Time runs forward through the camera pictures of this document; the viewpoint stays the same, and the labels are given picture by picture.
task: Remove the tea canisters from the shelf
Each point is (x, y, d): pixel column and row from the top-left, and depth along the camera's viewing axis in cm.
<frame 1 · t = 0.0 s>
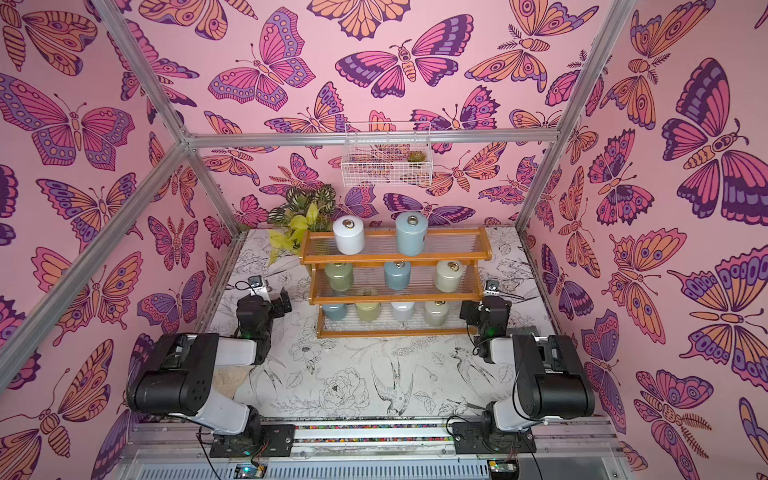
left hand: (271, 288, 94), fingers open
right hand: (484, 300, 94), fingers open
wooden three-tier shelf: (381, 293, 92), point 11 cm above the table
potted green leafy plant: (304, 210, 103), point 20 cm above the table
green tea canister: (340, 276, 81), point 22 cm above the table
blue tea canister: (398, 274, 82), point 22 cm above the table
cream tea canister: (448, 274, 81), point 23 cm above the table
blue canister bottom shelf: (335, 312, 92), point 6 cm above the table
yellow-green canister bottom shelf: (368, 311, 91), point 8 cm above the table
white canister bottom shelf: (402, 311, 91), point 7 cm above the table
pale green canister bottom shelf: (436, 312, 89), point 9 cm above the table

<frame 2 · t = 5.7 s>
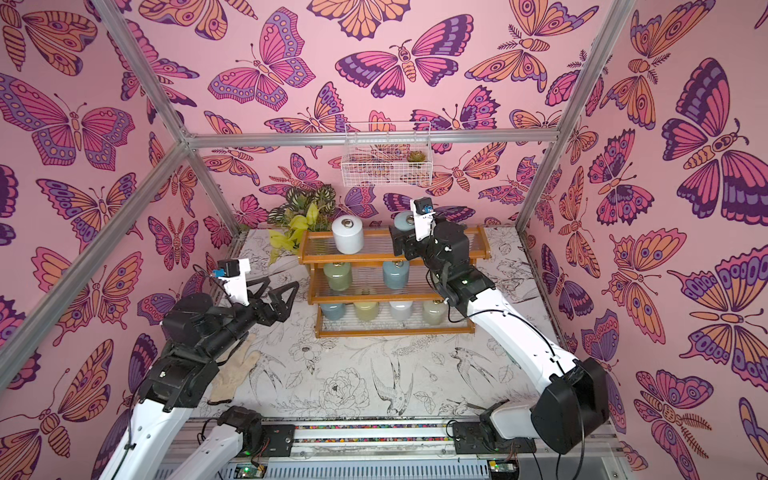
left hand: (285, 280, 66), fingers open
right hand: (411, 217, 74), fingers open
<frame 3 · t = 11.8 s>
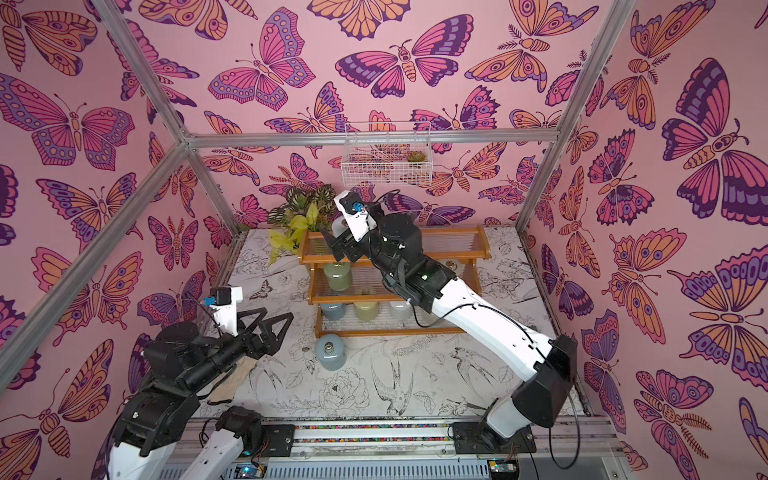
left hand: (280, 311, 64), fingers open
right hand: (343, 210, 64), fingers open
light blue tall canister: (331, 351, 82), point 9 cm above the table
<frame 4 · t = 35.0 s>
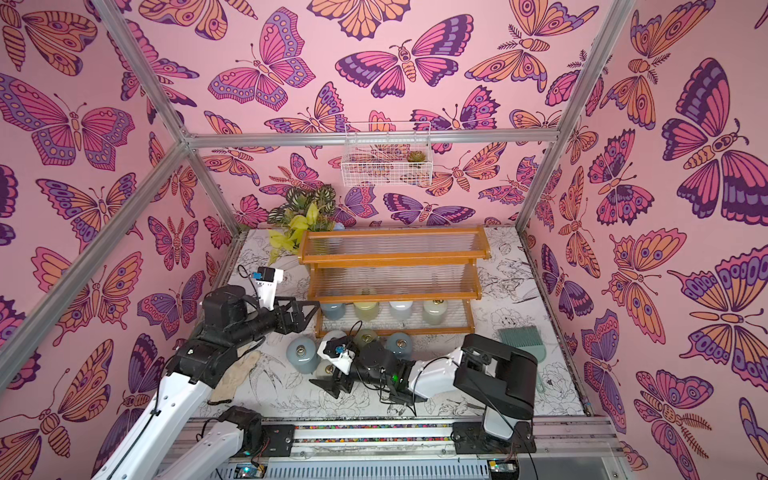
left hand: (308, 300, 72), fingers open
right hand: (319, 357, 75), fingers open
green tea canister: (365, 337, 84), point 10 cm above the table
light blue tall canister: (302, 354, 81), point 9 cm above the table
green dustpan brush: (527, 338, 92), on the table
